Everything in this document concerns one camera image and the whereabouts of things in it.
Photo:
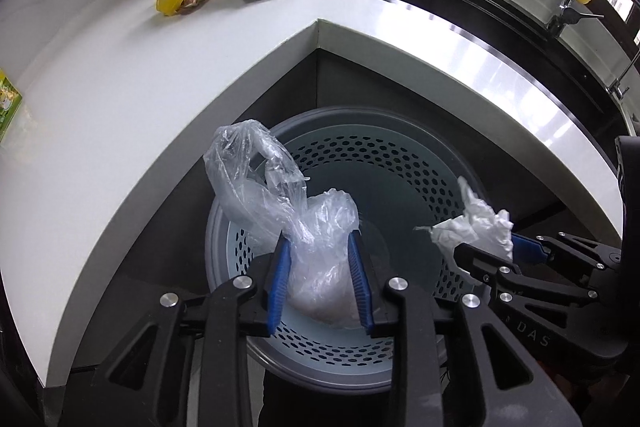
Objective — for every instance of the grey perforated trash bin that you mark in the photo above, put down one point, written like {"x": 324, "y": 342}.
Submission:
{"x": 310, "y": 182}

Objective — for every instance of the green yellow pouch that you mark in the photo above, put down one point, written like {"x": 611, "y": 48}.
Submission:
{"x": 10, "y": 101}

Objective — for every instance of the black kitchen sink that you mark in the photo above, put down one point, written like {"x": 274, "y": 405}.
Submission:
{"x": 508, "y": 32}

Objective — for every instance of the white tissue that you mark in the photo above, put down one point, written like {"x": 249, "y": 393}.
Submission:
{"x": 478, "y": 226}

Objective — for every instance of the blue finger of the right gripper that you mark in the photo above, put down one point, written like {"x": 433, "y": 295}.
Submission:
{"x": 470, "y": 259}
{"x": 530, "y": 244}

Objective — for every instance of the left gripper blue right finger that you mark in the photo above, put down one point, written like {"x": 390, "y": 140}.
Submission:
{"x": 361, "y": 281}

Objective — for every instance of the clear plastic bag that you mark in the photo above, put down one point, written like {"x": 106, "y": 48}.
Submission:
{"x": 259, "y": 187}

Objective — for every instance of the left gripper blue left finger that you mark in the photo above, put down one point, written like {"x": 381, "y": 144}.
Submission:
{"x": 276, "y": 286}

